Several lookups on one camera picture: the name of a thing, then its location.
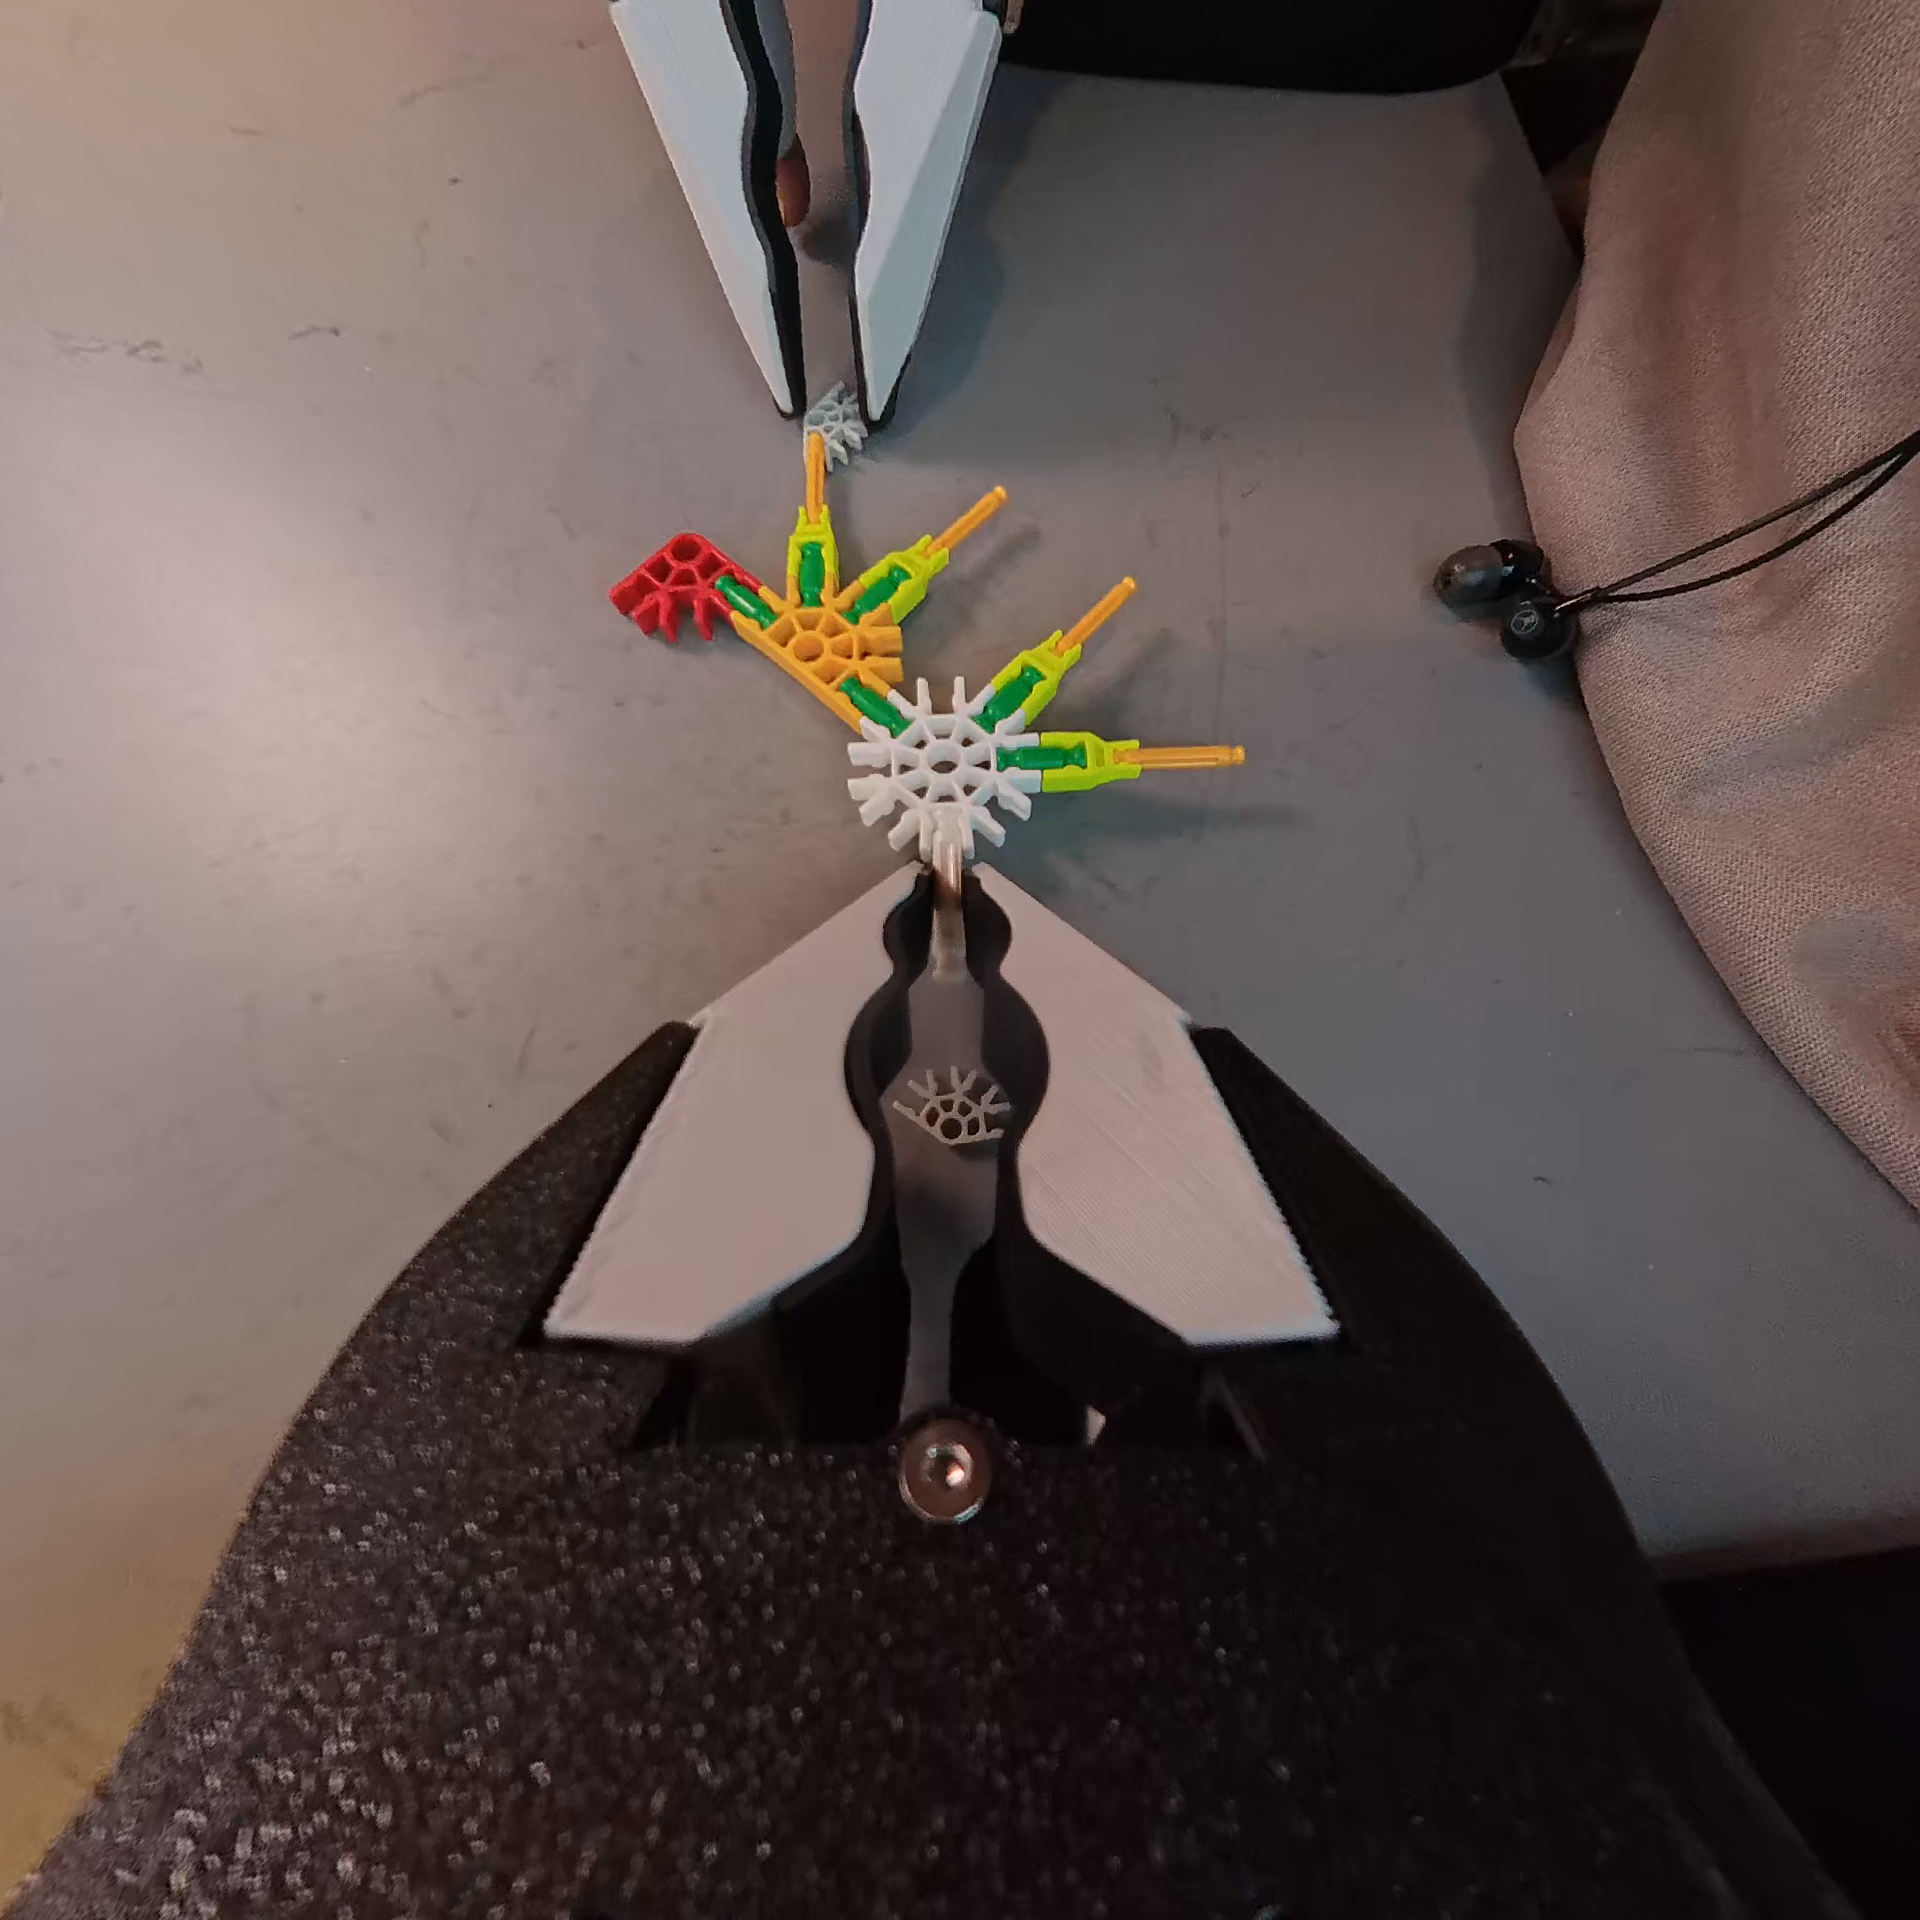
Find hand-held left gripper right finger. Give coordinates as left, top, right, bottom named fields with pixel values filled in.
left=960, top=864, right=1340, bottom=1453

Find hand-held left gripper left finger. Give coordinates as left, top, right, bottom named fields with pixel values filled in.
left=542, top=864, right=933, bottom=1446

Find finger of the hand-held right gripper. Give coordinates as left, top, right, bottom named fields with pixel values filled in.
left=612, top=0, right=805, bottom=420
left=846, top=0, right=1003, bottom=424

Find colourful construction toy model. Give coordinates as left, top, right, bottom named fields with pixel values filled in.
left=605, top=433, right=1246, bottom=981

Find grey desk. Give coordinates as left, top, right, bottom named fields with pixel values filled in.
left=0, top=0, right=1920, bottom=1863

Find black wired earphones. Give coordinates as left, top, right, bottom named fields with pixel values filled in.
left=1435, top=431, right=1920, bottom=666

